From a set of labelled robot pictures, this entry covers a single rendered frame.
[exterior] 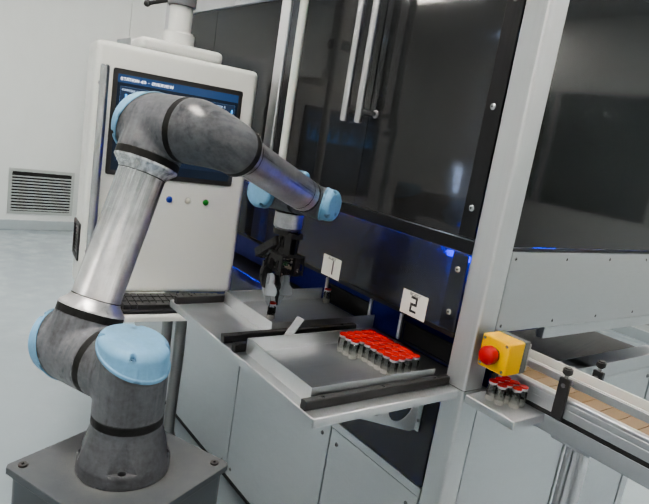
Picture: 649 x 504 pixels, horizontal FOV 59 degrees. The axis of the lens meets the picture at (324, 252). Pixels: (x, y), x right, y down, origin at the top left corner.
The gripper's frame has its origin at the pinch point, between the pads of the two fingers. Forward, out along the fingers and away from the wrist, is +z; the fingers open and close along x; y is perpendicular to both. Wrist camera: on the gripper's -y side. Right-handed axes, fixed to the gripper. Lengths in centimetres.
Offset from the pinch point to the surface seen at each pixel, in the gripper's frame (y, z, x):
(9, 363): -183, 94, -32
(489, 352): 59, -7, 16
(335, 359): 28.9, 5.2, 1.0
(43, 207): -503, 69, 41
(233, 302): -8.9, 3.5, -6.6
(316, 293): -14.0, 3.5, 25.4
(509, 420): 64, 6, 20
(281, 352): 22.0, 5.2, -9.7
